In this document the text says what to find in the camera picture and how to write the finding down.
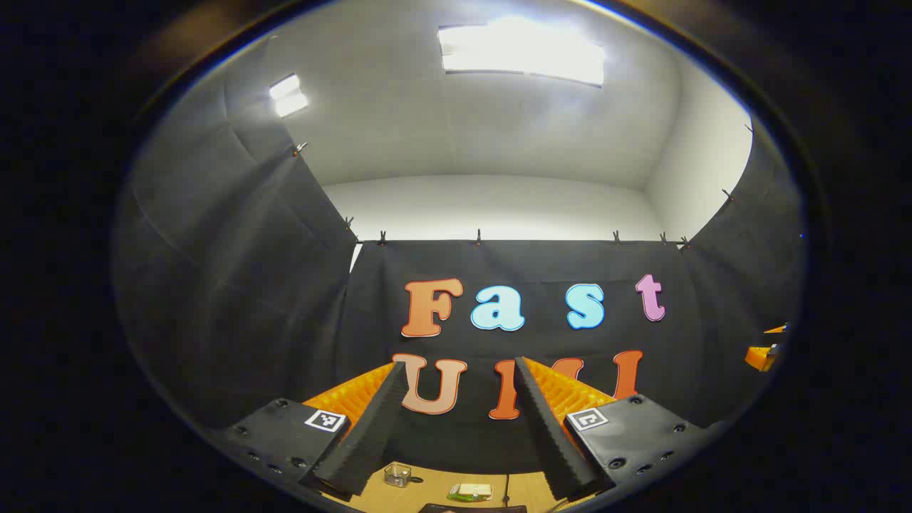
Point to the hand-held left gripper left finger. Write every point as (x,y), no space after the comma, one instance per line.
(370,434)

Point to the large ceiling light panel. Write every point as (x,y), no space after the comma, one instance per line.
(520,50)

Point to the black backdrop cloth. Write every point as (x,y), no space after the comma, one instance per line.
(249,285)

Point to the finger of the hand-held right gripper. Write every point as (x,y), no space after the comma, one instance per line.
(761,358)
(776,330)

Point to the small ceiling light panel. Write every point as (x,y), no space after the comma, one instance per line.
(288,96)

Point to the row of small cloth clips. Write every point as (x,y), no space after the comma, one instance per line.
(479,237)

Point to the sandwich with lettuce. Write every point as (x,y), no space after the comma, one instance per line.
(470,491)

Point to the black induction cooktop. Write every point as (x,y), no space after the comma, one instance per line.
(470,509)

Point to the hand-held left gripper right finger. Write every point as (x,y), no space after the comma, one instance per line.
(552,442)

